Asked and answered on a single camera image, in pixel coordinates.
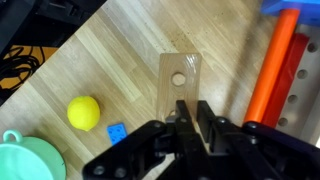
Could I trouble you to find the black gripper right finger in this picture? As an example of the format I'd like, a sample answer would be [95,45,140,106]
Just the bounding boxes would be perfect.
[197,100,320,180]

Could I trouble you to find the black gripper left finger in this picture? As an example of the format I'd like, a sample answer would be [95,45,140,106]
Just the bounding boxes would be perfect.
[82,99,211,180]

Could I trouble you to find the wooden block with two holes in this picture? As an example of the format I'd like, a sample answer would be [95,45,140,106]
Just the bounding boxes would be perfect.
[156,52,203,153]

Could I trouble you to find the blue and wood toy tool box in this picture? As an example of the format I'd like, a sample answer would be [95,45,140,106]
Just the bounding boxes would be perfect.
[243,0,320,148]

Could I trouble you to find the blue toy brick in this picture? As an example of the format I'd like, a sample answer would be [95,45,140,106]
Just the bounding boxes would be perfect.
[106,122,128,146]

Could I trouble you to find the yellow lemon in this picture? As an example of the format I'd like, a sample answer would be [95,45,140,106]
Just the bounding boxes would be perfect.
[67,95,101,132]

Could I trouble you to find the mint green bowl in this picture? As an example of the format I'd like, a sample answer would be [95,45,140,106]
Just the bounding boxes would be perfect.
[0,129,67,180]

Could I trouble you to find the black equipment cart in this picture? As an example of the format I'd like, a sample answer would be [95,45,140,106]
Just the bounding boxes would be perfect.
[0,0,108,58]

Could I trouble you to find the black floor cables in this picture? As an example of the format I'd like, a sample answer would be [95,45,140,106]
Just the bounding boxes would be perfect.
[0,45,46,91]

